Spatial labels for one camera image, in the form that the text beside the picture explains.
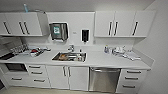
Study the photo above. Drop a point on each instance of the steel kitchen sink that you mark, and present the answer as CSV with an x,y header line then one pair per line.
x,y
69,57

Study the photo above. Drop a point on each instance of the stainless steel dishwasher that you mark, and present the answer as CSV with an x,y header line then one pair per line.
x,y
104,80

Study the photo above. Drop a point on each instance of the white upper wall cabinet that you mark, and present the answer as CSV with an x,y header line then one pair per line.
x,y
123,23

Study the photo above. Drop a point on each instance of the stack of white plates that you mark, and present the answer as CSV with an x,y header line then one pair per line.
x,y
119,51

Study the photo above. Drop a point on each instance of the white wide drawer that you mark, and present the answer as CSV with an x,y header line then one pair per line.
x,y
16,79

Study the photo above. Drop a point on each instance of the black soap dispenser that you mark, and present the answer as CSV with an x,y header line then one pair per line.
x,y
85,36

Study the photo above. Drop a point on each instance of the dish rack with utensils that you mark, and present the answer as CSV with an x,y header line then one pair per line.
x,y
31,51

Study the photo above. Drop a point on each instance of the blue dish soap bottle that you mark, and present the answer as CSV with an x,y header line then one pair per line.
x,y
106,49

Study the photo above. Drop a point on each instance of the chrome sink faucet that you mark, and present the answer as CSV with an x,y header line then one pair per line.
x,y
71,48

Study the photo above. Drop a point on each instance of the white under-sink cabinet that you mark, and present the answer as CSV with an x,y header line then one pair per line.
x,y
68,77

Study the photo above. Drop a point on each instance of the steel paper towel dispenser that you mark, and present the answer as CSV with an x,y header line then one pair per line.
x,y
58,31

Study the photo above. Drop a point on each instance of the light blue bottle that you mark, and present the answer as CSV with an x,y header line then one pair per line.
x,y
25,8

